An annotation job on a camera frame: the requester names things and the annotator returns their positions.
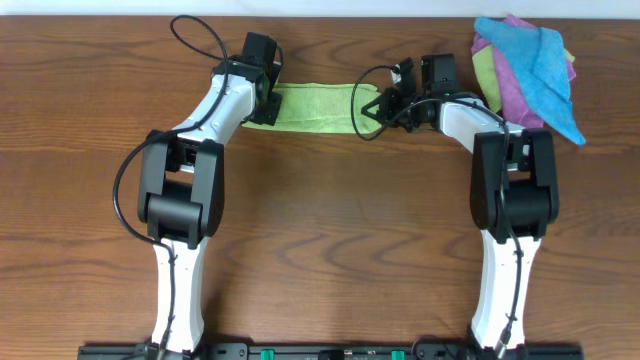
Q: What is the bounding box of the green microfiber cloth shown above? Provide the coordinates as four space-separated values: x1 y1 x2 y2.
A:
243 83 355 134

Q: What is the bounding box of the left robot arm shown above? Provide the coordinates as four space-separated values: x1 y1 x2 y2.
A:
138 32 282 359

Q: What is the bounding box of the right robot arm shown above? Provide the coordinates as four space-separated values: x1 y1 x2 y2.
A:
350 54 559 359

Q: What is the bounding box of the purple microfiber cloth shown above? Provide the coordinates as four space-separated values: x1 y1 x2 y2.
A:
470 13 577 130

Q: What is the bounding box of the blue microfiber cloth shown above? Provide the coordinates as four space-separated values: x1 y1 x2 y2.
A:
473 16 587 147

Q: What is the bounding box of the right black cable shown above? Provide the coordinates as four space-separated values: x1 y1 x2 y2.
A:
349 64 524 359

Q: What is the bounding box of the black cable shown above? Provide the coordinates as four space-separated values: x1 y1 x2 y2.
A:
349 64 524 359
112 14 286 359

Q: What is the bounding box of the left black cable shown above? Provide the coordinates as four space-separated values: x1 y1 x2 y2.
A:
112 14 286 359

